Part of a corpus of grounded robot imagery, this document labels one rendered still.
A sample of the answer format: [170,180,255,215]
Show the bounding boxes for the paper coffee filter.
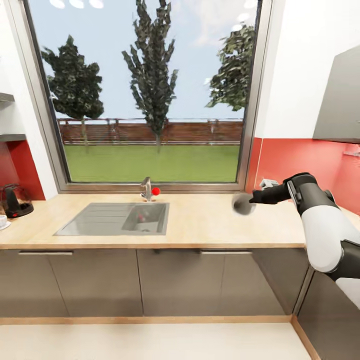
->
[230,192,257,218]

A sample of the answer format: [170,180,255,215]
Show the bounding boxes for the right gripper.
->
[249,185,284,205]

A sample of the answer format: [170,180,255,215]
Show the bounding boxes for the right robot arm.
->
[249,173,360,309]

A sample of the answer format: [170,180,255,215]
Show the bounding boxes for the electric kettle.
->
[0,183,34,219]

